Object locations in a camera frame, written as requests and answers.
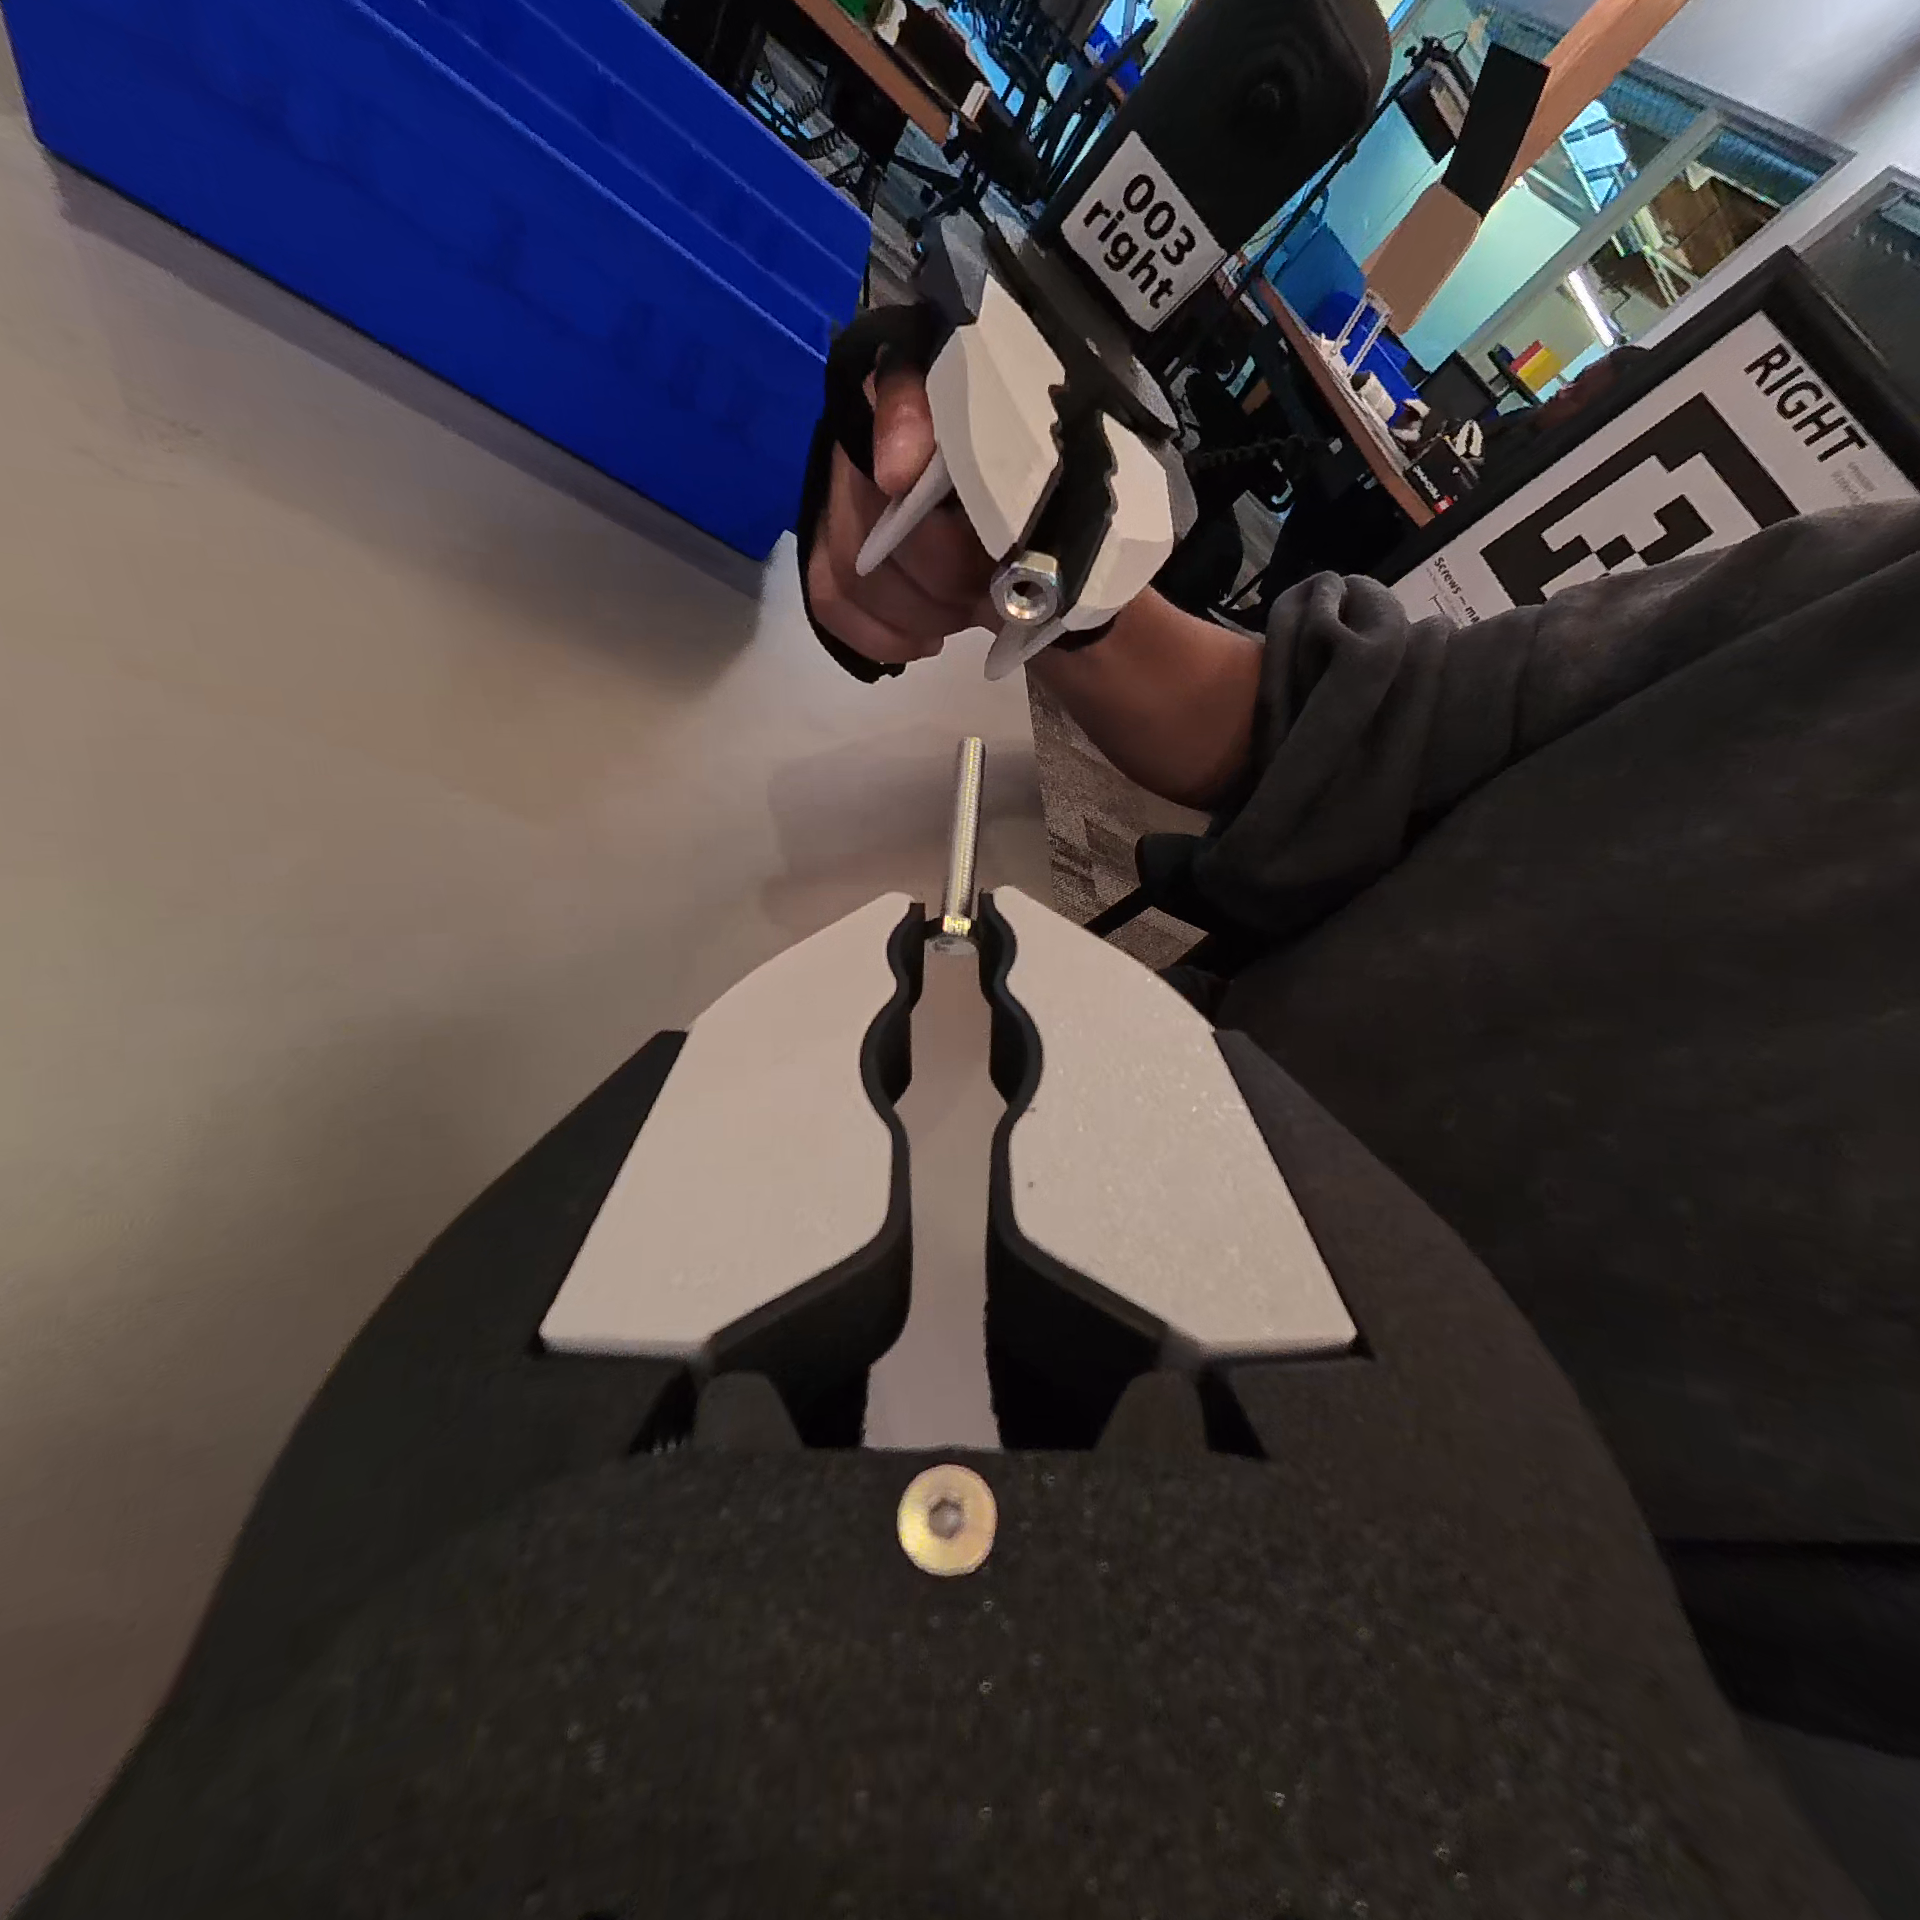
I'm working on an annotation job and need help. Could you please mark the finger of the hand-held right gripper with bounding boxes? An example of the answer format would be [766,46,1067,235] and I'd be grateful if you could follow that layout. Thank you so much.
[1042,428,1196,635]
[925,282,1113,560]

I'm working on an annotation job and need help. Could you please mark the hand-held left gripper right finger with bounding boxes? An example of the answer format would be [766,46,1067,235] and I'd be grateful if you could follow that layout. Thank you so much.
[982,887,1365,1452]

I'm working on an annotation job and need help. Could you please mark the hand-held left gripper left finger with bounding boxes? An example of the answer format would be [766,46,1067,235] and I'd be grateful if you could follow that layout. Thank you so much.
[534,892,922,1452]

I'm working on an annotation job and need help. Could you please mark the long steel hex bolt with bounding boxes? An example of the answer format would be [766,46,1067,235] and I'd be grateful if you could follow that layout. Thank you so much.
[925,735,989,956]

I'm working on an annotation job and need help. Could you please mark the blue plastic bin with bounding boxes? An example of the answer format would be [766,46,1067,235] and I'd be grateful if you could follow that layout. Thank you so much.
[0,0,875,565]

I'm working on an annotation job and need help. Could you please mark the person's right forearm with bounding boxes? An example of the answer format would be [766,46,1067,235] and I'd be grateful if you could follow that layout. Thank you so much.
[1035,502,1920,962]

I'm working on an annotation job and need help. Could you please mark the person's right hand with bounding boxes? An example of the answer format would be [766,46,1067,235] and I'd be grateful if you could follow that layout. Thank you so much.
[809,375,1003,670]

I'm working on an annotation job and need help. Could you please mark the wooden table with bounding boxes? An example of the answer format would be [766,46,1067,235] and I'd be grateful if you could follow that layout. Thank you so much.
[1246,270,1449,527]

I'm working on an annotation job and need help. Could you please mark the person's torso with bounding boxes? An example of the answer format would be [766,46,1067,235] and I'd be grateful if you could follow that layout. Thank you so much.
[1096,838,1920,1920]

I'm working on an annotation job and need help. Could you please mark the framed marker sign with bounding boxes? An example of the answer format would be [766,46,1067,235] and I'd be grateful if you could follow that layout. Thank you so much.
[1380,247,1920,623]

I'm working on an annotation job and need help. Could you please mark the wooden post black flag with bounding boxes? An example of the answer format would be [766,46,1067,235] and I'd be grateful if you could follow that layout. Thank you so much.
[1365,0,1689,324]

